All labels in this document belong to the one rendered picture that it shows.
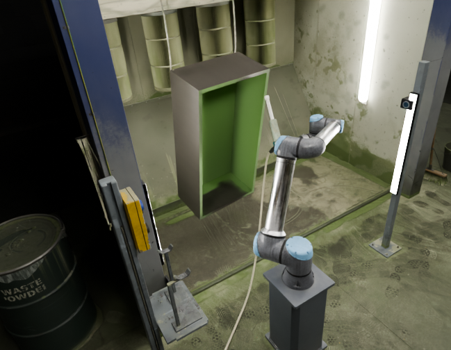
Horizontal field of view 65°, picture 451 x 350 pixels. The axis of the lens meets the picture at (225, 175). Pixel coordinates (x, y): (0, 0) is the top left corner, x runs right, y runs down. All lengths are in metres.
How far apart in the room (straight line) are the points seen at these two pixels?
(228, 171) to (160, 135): 0.89
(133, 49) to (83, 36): 2.08
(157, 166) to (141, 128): 0.43
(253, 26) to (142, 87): 1.32
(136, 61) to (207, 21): 0.80
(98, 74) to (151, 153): 2.13
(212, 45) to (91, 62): 2.14
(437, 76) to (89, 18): 2.88
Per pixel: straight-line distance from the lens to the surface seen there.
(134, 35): 3.76
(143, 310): 1.82
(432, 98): 3.72
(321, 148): 2.05
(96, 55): 1.74
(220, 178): 3.37
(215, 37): 3.71
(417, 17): 3.71
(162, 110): 3.93
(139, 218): 1.45
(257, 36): 4.04
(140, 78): 3.84
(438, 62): 3.64
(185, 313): 1.93
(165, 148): 3.84
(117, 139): 1.86
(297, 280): 2.16
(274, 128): 2.48
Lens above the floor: 2.31
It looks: 31 degrees down
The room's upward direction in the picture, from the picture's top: 5 degrees counter-clockwise
